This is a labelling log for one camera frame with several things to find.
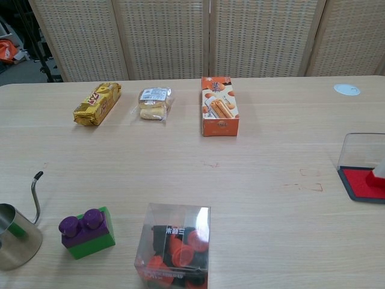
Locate small white red box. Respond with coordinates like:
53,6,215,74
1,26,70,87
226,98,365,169
365,157,385,188

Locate orange egg roll box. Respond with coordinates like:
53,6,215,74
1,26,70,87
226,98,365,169
200,76,241,138

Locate bread in clear bag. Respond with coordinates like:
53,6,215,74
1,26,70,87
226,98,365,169
129,87,176,123

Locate clear box orange black pieces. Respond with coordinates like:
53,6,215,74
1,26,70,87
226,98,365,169
133,202,212,289

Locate yellow biscuit pack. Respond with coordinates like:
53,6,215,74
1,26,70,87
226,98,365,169
73,82,123,126

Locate wooden rattan folding screen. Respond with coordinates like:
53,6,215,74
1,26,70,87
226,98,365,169
28,0,385,83

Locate green and purple toy block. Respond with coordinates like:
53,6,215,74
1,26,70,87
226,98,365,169
58,206,117,261

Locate white round table grommet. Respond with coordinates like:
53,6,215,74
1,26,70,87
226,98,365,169
333,83,362,97

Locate red ink pad clear lid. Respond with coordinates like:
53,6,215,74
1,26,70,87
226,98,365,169
336,132,385,205

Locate black tripod stand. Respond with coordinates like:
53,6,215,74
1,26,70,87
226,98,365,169
14,0,64,83

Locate steel gooseneck kettle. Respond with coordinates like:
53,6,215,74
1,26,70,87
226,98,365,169
0,170,45,271

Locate orange bag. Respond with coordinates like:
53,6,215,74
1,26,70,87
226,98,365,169
0,40,19,64

